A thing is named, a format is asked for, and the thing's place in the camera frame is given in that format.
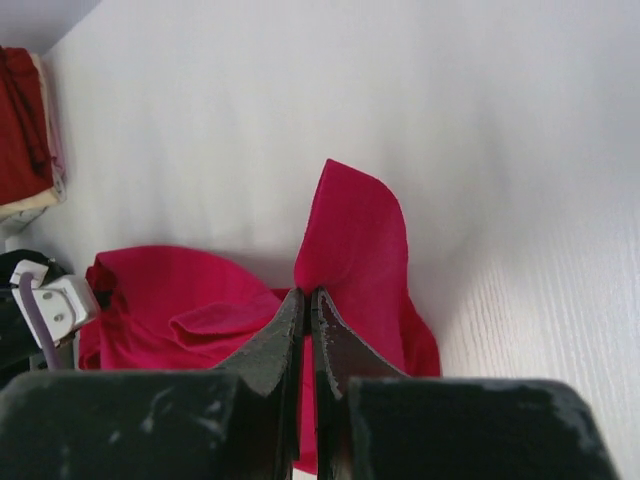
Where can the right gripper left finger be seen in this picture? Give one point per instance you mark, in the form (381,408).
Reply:
(239,420)

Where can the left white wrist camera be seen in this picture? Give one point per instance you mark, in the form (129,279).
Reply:
(65,304)

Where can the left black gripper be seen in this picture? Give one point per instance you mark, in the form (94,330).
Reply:
(19,351)

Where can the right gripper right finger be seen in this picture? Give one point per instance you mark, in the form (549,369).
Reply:
(375,422)

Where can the black t shirt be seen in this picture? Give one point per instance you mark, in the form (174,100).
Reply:
(9,261)

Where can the folded white patterned t shirt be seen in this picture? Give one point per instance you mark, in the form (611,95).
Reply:
(17,215)

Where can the folded dark red t shirt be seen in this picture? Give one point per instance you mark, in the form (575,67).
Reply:
(26,166)

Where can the bright pink-red t shirt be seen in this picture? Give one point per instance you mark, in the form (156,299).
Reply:
(169,308)

